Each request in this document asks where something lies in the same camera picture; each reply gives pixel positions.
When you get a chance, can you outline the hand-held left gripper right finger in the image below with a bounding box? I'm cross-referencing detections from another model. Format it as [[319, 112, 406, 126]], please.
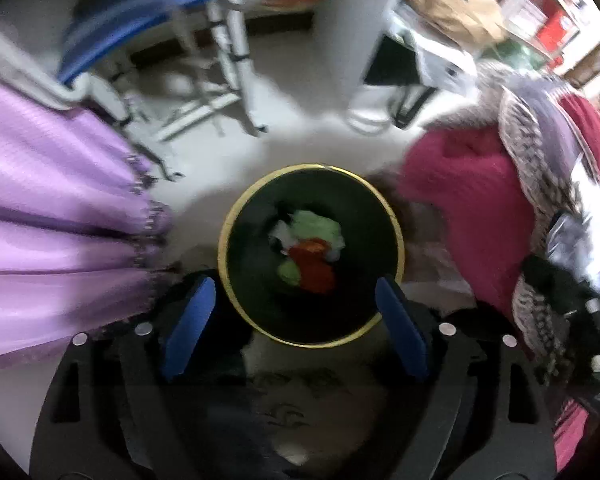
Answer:
[[374, 274, 556, 480]]

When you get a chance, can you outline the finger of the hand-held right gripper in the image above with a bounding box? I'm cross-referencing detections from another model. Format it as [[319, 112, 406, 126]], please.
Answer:
[[524, 256, 600, 411]]

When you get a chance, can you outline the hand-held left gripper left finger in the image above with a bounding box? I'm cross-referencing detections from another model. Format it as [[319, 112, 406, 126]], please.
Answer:
[[30, 275, 218, 480]]

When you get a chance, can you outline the red cloth sock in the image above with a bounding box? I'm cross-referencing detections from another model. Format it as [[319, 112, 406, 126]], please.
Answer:
[[287, 239, 337, 293]]

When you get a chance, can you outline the green fluffy headband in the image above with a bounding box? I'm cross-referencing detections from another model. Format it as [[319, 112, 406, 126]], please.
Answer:
[[290, 210, 346, 256], [276, 259, 303, 287]]

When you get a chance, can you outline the black round bin gold rim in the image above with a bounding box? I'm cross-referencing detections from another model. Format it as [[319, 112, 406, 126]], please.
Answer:
[[217, 162, 406, 348]]

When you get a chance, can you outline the grey white sock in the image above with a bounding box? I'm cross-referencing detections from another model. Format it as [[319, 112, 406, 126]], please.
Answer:
[[269, 219, 297, 253]]

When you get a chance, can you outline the white grey printed cloth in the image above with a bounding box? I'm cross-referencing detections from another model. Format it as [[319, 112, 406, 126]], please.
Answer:
[[547, 160, 600, 291]]

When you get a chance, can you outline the brown patterned blanket lining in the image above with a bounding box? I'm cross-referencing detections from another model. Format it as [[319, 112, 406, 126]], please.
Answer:
[[480, 60, 586, 386]]

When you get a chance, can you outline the pile of clothes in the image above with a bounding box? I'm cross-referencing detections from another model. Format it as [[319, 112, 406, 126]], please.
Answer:
[[397, 92, 600, 471]]

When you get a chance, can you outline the purple pleated cloth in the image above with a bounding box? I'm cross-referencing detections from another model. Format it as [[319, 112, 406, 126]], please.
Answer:
[[0, 72, 177, 368]]

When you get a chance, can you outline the red packet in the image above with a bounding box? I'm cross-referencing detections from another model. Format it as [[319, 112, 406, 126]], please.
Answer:
[[532, 0, 581, 61]]

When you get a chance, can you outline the black white bag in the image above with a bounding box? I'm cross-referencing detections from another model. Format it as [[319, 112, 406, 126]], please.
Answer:
[[362, 35, 478, 128]]

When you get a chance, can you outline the white shelf unit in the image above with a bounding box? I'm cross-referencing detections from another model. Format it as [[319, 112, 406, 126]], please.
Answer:
[[500, 0, 600, 73]]

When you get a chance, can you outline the brown cardboard box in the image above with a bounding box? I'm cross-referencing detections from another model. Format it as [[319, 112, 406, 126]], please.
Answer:
[[405, 0, 507, 47]]

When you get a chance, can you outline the blue folding chair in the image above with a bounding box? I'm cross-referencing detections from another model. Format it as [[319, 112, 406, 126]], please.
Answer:
[[55, 0, 271, 143]]

